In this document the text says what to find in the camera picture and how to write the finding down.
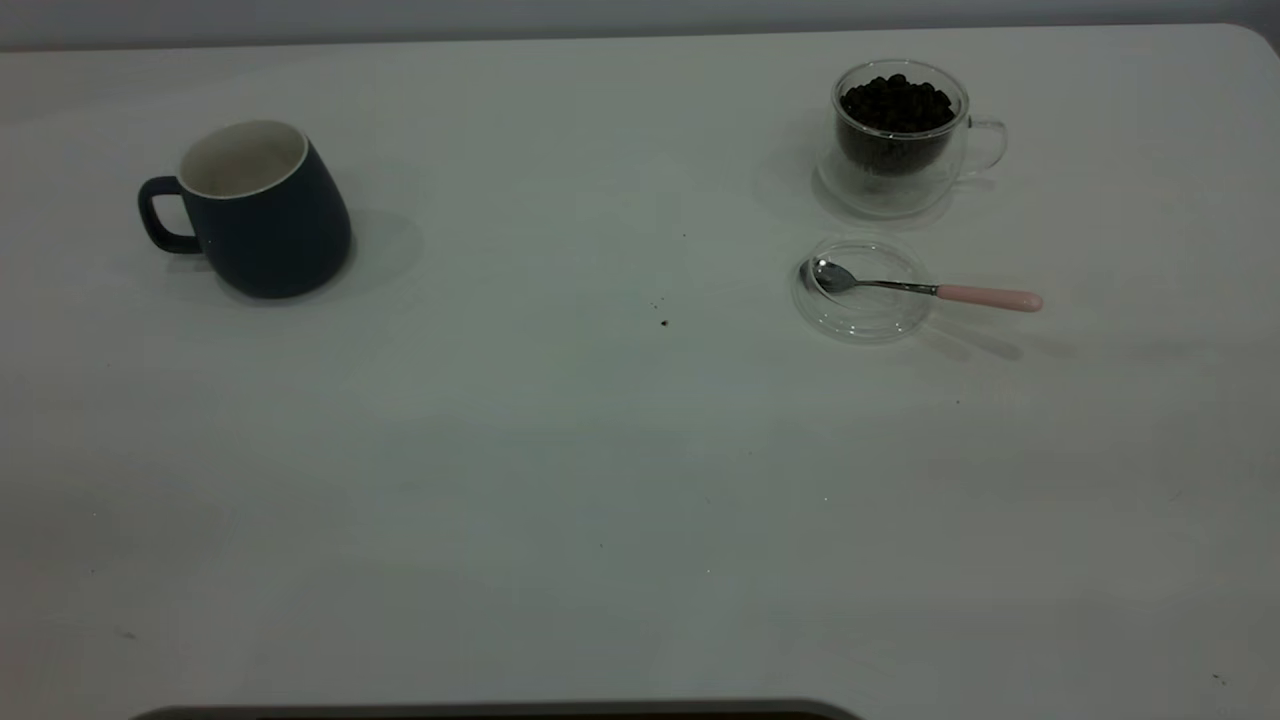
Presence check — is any clear glass saucer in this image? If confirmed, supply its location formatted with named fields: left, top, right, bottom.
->
left=792, top=238, right=935, bottom=345

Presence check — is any metal spoon with pink handle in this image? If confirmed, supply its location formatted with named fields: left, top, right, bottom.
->
left=810, top=258, right=1045, bottom=314

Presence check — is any clear double-wall glass cup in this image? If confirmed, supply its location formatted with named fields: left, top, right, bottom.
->
left=815, top=58, right=1009, bottom=219

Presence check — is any dark coffee beans heap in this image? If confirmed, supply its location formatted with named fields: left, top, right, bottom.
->
left=840, top=73, right=956, bottom=177

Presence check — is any dark blue-grey ceramic mug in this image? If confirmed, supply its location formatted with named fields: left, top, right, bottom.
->
left=138, top=120, right=353, bottom=299

